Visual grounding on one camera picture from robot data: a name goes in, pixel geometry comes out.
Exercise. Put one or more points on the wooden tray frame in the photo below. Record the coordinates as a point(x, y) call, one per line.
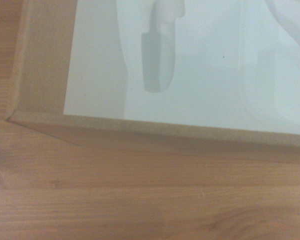
point(190, 75)

